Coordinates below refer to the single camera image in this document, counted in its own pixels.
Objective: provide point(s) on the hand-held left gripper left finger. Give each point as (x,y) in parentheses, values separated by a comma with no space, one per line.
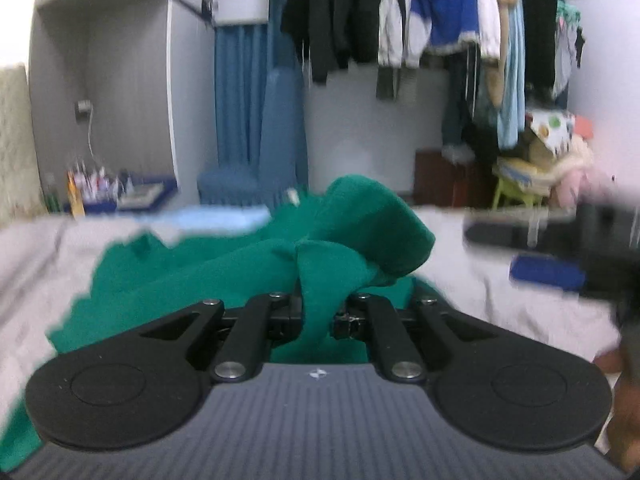
(270,311)

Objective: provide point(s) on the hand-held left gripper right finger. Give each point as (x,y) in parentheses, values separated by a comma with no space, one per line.
(369,311)

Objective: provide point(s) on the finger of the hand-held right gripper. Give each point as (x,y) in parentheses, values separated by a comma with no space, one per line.
(520,232)
(547,272)

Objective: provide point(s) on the green hoodie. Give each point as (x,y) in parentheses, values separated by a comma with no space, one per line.
(250,270)

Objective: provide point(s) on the person's right forearm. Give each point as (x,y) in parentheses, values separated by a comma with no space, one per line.
(627,410)

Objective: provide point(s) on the green stool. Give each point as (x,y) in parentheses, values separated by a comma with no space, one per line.
(510,195)

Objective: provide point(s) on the grey bed blanket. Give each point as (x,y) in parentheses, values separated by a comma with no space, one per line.
(500,305)

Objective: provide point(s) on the pink plush toy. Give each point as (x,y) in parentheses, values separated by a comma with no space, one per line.
(580,190)

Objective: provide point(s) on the pile of items on stool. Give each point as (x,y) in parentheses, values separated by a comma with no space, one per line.
(575,160)

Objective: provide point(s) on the brown box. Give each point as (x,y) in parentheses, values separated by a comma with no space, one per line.
(440,182)

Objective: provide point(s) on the clear plastic bag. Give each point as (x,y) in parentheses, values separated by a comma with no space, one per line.
(457,153)

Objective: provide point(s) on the light blue cloth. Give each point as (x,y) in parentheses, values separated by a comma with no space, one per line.
(220,220)

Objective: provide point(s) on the dotted patterned fabric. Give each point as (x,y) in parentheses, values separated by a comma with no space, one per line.
(550,130)

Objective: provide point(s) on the dark hanging jeans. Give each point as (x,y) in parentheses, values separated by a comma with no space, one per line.
(457,100)

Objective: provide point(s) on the light blue hanging garment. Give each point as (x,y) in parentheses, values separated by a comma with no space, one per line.
(512,85)

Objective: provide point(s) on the blue nightstand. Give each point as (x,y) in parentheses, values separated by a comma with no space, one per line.
(167,187)

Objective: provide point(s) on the white flat device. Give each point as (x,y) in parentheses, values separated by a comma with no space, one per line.
(142,194)

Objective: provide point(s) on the patterned hanging garment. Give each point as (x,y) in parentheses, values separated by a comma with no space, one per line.
(567,45)

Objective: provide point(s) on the grey striped hanging garment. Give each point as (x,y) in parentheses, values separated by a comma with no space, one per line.
(395,82)

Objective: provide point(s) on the black hanging dress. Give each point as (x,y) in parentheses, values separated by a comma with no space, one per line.
(540,35)

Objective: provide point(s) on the blue curtain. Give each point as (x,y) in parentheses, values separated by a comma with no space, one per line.
(240,100)

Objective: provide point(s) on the cluster of toiletry bottles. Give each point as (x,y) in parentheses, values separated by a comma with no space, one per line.
(85,185)

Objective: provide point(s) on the grey quilt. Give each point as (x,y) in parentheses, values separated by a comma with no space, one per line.
(40,270)

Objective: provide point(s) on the blue and white jacket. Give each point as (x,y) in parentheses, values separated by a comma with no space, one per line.
(455,5)

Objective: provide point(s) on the white hanging jacket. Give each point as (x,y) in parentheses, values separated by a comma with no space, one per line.
(392,30)

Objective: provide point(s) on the black hanging coat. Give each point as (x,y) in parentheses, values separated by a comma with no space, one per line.
(345,15)

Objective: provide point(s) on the cream quilted headboard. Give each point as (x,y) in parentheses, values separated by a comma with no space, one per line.
(17,150)

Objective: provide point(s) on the black hanging hoodie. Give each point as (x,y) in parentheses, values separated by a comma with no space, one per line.
(296,5)

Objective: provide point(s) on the wall socket with charger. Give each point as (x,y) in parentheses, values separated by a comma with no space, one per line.
(83,109)

